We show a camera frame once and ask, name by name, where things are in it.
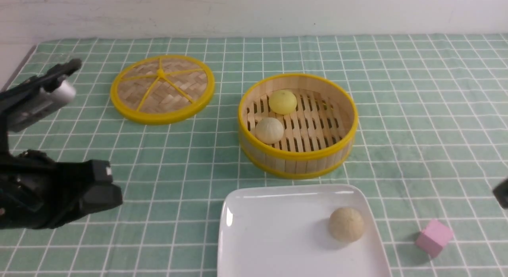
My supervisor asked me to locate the pink cube block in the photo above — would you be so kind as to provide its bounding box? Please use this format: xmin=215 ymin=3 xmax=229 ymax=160
xmin=414 ymin=219 xmax=454 ymax=258

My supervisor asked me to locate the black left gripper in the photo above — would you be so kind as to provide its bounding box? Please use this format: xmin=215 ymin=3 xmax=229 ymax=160
xmin=1 ymin=151 xmax=123 ymax=230

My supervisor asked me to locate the yellow bamboo steamer lid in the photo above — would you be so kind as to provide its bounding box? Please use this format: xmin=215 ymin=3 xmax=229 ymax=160
xmin=110 ymin=55 xmax=216 ymax=125

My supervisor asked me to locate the green checkered tablecloth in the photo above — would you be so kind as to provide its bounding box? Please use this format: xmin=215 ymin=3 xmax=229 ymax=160
xmin=1 ymin=34 xmax=508 ymax=277

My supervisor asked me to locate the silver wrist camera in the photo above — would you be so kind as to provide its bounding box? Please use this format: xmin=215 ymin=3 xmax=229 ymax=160
xmin=0 ymin=58 xmax=82 ymax=132

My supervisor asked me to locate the yellow steamed bun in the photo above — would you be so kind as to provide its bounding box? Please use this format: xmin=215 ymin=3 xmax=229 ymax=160
xmin=268 ymin=90 xmax=297 ymax=115

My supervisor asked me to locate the beige steamed bun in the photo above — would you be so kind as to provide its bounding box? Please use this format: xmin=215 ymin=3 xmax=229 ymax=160
xmin=328 ymin=207 xmax=366 ymax=243

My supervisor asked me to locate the yellow bamboo steamer basket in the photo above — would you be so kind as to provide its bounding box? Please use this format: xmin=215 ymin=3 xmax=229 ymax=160
xmin=237 ymin=73 xmax=359 ymax=179

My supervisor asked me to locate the white steamed bun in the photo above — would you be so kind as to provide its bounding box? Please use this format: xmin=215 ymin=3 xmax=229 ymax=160
xmin=254 ymin=117 xmax=285 ymax=144

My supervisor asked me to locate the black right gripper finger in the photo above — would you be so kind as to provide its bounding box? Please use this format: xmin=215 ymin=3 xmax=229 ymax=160
xmin=493 ymin=178 xmax=508 ymax=210

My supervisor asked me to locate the white square plate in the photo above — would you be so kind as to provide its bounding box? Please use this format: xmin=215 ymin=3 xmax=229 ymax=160
xmin=217 ymin=184 xmax=391 ymax=277

